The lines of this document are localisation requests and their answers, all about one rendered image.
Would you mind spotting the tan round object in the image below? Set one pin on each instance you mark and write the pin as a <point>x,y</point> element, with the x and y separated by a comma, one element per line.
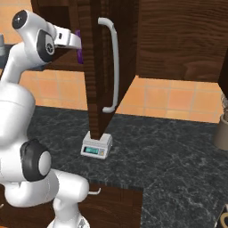
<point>222,216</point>

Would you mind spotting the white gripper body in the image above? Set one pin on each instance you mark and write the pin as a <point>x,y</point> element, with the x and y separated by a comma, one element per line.
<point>74,40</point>

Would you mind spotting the white digital scale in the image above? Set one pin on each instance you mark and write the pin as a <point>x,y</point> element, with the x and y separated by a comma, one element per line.
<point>96,147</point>

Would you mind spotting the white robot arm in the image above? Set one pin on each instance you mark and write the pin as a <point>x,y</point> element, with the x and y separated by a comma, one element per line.
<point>17,124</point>

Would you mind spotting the brown wooden wall cabinet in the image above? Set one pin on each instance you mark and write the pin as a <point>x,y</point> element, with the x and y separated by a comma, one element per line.
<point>181,38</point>
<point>63,59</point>

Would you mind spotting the brown wooden cabinet door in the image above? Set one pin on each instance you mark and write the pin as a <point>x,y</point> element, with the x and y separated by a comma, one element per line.
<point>98,74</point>

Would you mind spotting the brown wooden drawer front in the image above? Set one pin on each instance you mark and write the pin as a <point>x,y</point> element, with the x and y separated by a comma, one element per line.
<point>112,207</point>

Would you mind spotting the purple cereal box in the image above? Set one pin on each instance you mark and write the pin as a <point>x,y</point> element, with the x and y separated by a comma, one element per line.
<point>79,55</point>

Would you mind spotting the tan utensil pot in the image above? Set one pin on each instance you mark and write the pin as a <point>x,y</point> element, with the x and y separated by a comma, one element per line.
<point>222,133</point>

